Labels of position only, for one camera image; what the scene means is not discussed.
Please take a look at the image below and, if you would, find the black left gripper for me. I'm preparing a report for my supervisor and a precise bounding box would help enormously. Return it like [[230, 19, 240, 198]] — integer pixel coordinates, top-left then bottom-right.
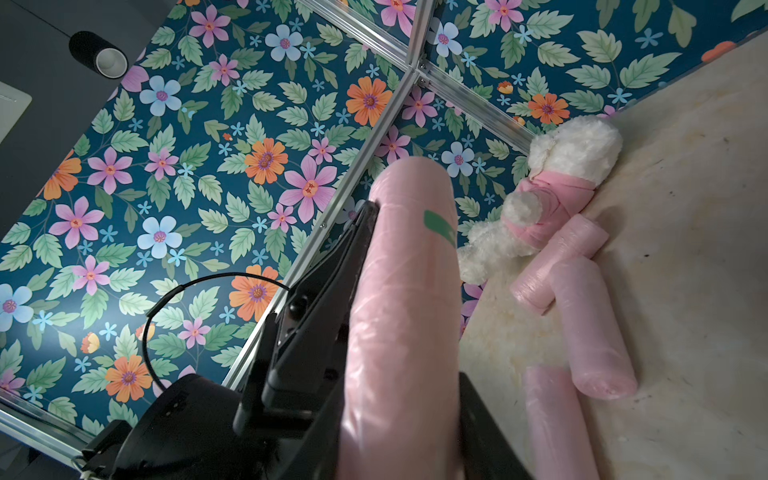
[[233, 201, 379, 439]]

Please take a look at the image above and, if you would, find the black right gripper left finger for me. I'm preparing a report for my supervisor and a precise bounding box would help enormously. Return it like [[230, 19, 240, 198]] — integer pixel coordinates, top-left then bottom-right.
[[281, 383, 345, 480]]

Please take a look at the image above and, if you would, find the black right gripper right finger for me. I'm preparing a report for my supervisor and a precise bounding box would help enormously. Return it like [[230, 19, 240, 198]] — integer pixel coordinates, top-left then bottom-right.
[[459, 372, 533, 480]]

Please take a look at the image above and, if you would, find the pink trash bag roll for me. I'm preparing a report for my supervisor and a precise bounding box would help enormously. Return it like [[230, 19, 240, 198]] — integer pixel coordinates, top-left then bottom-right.
[[548, 257, 638, 400], [524, 365, 599, 479], [336, 157, 462, 479], [510, 214, 609, 316]]

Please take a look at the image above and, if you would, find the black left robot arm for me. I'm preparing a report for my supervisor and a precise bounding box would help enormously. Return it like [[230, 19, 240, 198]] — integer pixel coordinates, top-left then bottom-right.
[[75, 201, 379, 479]]

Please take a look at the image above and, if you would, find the white pink plush toy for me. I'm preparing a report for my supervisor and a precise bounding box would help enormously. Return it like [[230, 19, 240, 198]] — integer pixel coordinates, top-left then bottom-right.
[[458, 116, 623, 285]]

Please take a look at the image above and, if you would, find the black ceiling spotlight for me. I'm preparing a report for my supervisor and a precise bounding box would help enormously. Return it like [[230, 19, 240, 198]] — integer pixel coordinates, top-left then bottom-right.
[[68, 31, 129, 80]]

